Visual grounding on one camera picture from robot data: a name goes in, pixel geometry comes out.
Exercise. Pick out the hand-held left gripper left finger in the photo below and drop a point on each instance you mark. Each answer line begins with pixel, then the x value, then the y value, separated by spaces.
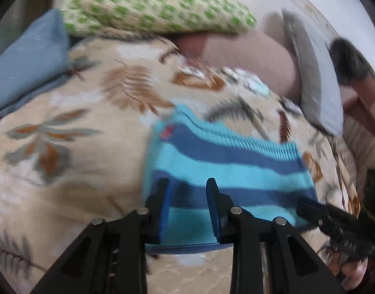
pixel 163 214

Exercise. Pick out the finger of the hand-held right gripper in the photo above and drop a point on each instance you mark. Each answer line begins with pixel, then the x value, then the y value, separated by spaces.
pixel 316 211

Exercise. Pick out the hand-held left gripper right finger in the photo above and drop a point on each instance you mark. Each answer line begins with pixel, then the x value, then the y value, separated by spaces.
pixel 213 214

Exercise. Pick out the blue striped knit sweater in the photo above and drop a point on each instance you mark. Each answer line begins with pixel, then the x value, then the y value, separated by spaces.
pixel 236 165

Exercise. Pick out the person's right hand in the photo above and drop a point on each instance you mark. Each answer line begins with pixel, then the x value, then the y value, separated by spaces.
pixel 351 271

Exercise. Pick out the striped beige cushion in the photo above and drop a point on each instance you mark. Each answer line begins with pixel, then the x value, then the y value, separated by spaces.
pixel 362 141

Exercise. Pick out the leaf print beige blanket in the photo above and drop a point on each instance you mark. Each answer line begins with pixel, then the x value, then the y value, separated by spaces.
pixel 83 159

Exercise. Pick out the small grey sock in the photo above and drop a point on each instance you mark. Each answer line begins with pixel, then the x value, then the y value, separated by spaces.
pixel 290 105

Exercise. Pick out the pink brown upholstered backrest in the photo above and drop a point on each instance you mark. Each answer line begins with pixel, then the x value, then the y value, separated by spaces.
pixel 369 98

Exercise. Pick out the grey pillow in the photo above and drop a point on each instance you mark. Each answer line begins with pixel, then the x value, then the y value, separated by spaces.
pixel 316 82

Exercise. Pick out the white sock with teal cuff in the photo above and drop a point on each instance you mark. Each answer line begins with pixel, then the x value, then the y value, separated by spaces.
pixel 251 82

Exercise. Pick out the dark fur hat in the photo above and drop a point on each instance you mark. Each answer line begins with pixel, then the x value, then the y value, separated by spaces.
pixel 349 58

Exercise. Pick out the pink quilted cushion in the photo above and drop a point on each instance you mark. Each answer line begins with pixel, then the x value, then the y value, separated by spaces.
pixel 251 55

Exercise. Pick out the green patterned pillow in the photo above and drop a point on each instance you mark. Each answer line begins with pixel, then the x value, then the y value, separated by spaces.
pixel 150 6

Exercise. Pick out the folded light blue cloth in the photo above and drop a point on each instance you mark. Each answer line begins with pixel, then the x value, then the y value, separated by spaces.
pixel 25 58

